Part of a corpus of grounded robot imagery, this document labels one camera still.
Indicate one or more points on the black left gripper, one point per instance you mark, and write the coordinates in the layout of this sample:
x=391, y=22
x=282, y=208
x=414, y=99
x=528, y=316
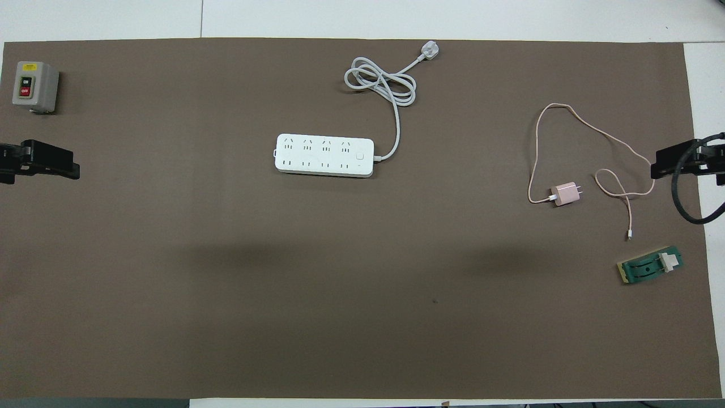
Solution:
x=11, y=164

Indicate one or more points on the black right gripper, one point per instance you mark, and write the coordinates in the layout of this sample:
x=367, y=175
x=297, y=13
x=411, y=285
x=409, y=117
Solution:
x=715, y=164

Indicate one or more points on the pink charger adapter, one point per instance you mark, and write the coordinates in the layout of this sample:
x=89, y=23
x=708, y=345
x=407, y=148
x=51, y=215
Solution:
x=565, y=194

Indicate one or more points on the white power strip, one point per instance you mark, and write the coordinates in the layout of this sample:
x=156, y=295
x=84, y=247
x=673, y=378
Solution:
x=323, y=156

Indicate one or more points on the brown table mat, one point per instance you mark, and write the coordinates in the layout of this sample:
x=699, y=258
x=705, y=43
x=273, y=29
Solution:
x=362, y=283

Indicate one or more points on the grey on-off switch box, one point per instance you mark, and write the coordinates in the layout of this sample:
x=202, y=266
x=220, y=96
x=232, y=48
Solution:
x=42, y=85

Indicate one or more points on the green knife switch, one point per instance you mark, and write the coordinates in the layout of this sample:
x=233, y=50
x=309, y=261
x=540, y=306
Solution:
x=643, y=269

